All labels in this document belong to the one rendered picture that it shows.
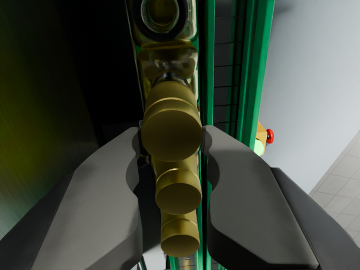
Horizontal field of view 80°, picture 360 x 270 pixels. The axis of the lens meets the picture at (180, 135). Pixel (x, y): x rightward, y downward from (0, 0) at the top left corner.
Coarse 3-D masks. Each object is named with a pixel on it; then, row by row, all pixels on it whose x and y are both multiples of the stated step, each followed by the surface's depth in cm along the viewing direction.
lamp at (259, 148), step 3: (258, 141) 52; (255, 144) 52; (258, 144) 52; (261, 144) 52; (255, 147) 52; (258, 147) 52; (261, 147) 52; (255, 150) 52; (258, 150) 52; (261, 150) 52; (258, 153) 52; (261, 153) 53
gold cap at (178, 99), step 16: (160, 96) 12; (176, 96) 12; (192, 96) 14; (144, 112) 13; (160, 112) 11; (176, 112) 11; (192, 112) 11; (144, 128) 11; (160, 128) 11; (176, 128) 11; (192, 128) 11; (144, 144) 12; (160, 144) 12; (176, 144) 12; (192, 144) 12; (176, 160) 12
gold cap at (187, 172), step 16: (160, 160) 18; (192, 160) 18; (160, 176) 16; (176, 176) 15; (192, 176) 16; (160, 192) 15; (176, 192) 15; (192, 192) 15; (160, 208) 16; (176, 208) 16; (192, 208) 16
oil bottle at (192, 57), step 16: (144, 48) 20; (160, 48) 19; (176, 48) 19; (192, 48) 19; (144, 64) 18; (160, 64) 18; (176, 64) 18; (192, 64) 18; (144, 80) 18; (192, 80) 18; (144, 96) 19
